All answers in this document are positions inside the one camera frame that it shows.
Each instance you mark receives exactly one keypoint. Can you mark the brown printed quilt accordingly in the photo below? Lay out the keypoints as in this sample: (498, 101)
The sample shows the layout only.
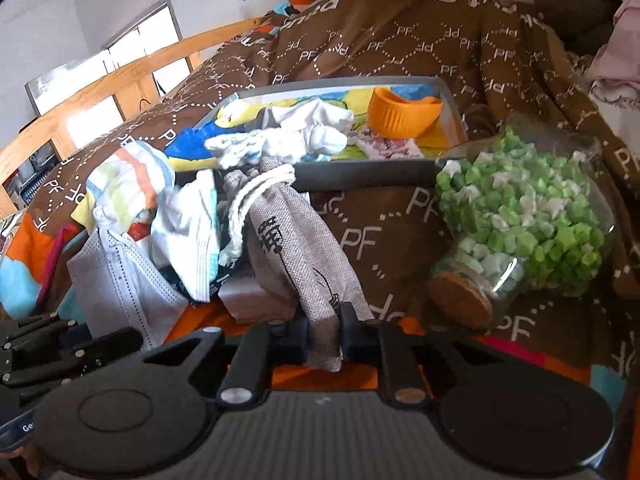
(400, 45)

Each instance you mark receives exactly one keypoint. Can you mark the magenta fabric item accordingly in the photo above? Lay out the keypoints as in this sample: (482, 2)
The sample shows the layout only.
(55, 260)

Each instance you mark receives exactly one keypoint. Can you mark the pink garment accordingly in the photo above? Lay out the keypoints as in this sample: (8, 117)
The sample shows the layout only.
(625, 25)

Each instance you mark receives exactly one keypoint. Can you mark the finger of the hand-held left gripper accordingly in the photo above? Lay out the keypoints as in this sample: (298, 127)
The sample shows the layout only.
(100, 352)
(35, 332)

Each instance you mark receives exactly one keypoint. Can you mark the grey linen pouch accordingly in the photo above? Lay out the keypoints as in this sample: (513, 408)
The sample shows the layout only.
(300, 260)

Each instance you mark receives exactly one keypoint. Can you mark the white face mask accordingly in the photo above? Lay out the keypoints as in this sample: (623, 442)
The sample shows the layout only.
(120, 285)

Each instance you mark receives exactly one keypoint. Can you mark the white carton box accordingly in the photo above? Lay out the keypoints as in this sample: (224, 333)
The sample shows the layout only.
(250, 302)

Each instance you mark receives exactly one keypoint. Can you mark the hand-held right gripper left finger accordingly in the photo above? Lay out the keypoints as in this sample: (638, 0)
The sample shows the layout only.
(287, 345)

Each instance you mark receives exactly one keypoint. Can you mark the wooden bed rail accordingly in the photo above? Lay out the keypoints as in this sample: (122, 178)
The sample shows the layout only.
(150, 67)

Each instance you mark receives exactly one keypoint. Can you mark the jar of green paper stars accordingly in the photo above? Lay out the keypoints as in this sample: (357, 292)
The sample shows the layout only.
(525, 220)

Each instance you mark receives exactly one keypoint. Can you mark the grey tray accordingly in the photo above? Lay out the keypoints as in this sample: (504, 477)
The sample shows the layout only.
(350, 176)

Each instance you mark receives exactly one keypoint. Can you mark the orange cup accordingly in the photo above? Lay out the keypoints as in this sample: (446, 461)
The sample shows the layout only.
(395, 115)

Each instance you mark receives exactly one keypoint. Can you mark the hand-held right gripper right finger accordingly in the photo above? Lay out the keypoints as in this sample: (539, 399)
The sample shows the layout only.
(357, 340)

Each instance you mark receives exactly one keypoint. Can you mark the yellow cuffed striped sock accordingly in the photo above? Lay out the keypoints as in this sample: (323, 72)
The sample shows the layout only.
(130, 175)

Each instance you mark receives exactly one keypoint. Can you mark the window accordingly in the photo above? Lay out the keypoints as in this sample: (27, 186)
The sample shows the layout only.
(140, 40)

